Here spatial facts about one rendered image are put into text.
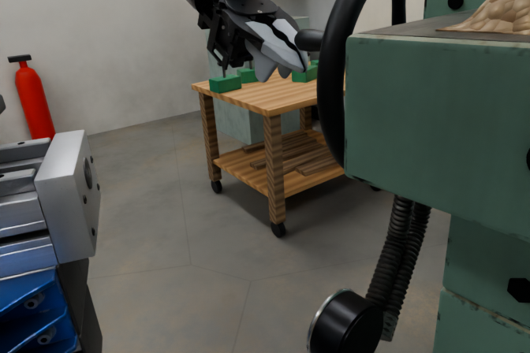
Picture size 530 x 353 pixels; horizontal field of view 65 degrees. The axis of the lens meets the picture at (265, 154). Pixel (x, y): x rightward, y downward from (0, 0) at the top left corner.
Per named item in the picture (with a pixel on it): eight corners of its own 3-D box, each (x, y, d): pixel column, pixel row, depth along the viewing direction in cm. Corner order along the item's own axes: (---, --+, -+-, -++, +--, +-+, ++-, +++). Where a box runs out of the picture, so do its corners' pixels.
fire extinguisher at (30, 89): (60, 141, 280) (35, 51, 256) (65, 150, 265) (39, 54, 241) (31, 148, 271) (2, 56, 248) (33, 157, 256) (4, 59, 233)
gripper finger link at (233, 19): (280, 50, 51) (243, 13, 55) (285, 38, 49) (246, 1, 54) (249, 55, 48) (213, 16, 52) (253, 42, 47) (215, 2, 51)
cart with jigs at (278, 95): (307, 154, 233) (304, 38, 208) (389, 190, 189) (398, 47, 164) (203, 192, 199) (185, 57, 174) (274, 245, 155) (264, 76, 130)
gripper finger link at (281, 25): (310, 97, 53) (270, 56, 57) (327, 58, 49) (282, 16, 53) (292, 102, 51) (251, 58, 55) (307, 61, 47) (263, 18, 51)
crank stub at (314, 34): (302, 53, 49) (307, 31, 49) (341, 57, 45) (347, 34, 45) (288, 47, 47) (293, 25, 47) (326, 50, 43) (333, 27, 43)
